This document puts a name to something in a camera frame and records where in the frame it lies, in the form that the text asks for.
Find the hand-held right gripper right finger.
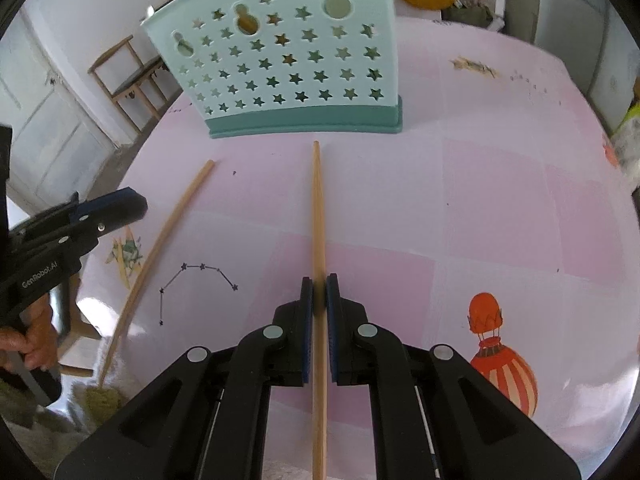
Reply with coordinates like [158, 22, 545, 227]
[325, 272, 582, 480]

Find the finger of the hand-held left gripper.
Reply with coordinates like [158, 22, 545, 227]
[10, 194, 149, 263]
[67, 186, 142, 216]

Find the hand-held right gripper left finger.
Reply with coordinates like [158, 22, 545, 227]
[54, 276, 315, 480]

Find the wooden chopstick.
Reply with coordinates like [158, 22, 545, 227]
[96, 160, 217, 391]
[311, 141, 330, 480]

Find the person's left forearm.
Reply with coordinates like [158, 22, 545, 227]
[0, 375, 128, 461]

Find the person's left hand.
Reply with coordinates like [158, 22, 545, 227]
[0, 292, 60, 373]

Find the white panelled door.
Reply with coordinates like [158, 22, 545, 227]
[0, 10, 118, 211]

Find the grey-green bag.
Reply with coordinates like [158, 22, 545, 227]
[442, 0, 493, 28]

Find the grey refrigerator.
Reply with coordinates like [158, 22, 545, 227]
[532, 0, 626, 126]

